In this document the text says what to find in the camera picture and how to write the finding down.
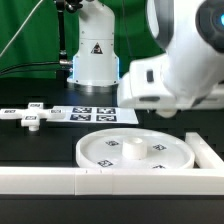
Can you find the white round table top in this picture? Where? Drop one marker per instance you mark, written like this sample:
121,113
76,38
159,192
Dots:
133,148

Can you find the black camera stand pole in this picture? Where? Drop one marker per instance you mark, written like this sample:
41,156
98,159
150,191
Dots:
70,6

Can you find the white L-shaped fence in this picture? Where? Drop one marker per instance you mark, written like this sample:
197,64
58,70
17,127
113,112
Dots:
206,177

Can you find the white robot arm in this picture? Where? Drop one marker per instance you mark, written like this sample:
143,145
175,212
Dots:
183,29

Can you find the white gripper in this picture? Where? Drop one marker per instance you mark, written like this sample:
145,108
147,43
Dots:
162,84

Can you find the white marker sheet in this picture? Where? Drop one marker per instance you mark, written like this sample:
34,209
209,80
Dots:
104,115

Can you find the white cross-shaped table base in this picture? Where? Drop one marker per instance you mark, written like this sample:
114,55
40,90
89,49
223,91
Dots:
31,116

